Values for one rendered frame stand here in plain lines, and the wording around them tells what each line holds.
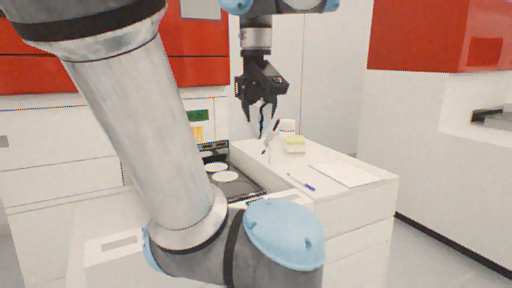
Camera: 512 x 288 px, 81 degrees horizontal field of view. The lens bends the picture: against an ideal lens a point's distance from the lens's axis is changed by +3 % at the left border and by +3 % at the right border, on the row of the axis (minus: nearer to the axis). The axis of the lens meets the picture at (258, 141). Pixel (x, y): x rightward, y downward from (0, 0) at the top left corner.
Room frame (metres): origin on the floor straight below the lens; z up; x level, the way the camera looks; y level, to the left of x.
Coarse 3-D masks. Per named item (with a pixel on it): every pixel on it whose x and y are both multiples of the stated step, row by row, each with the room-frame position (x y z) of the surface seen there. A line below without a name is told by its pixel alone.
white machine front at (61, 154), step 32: (0, 96) 0.93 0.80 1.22; (32, 96) 0.96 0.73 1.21; (64, 96) 1.00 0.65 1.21; (192, 96) 1.21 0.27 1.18; (224, 96) 1.28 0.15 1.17; (0, 128) 0.92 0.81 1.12; (32, 128) 0.96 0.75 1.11; (64, 128) 1.00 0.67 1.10; (96, 128) 1.04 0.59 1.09; (224, 128) 1.27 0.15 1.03; (0, 160) 0.91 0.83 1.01; (32, 160) 0.95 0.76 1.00; (64, 160) 0.99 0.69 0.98; (96, 160) 1.03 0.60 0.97; (224, 160) 1.28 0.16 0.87; (0, 192) 0.90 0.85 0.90; (32, 192) 0.94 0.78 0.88; (64, 192) 0.98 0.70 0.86; (96, 192) 1.02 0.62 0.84
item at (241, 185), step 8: (232, 168) 1.12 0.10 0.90; (208, 176) 1.04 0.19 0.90; (240, 176) 1.03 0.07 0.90; (216, 184) 0.96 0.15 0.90; (224, 184) 0.96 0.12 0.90; (232, 184) 0.96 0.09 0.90; (240, 184) 0.96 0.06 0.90; (248, 184) 0.96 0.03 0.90; (224, 192) 0.90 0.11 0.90; (232, 192) 0.90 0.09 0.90; (240, 192) 0.90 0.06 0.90; (248, 192) 0.90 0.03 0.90
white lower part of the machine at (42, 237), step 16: (48, 208) 0.95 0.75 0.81; (64, 208) 0.97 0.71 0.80; (16, 224) 0.91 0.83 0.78; (32, 224) 0.93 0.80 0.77; (48, 224) 0.95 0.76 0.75; (64, 224) 0.97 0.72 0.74; (16, 240) 0.90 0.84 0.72; (32, 240) 0.92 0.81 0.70; (48, 240) 0.94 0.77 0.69; (64, 240) 0.97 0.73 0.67; (32, 256) 0.92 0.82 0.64; (48, 256) 0.94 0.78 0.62; (64, 256) 0.96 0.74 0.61; (32, 272) 0.91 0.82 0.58; (48, 272) 0.93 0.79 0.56; (64, 272) 0.96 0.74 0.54
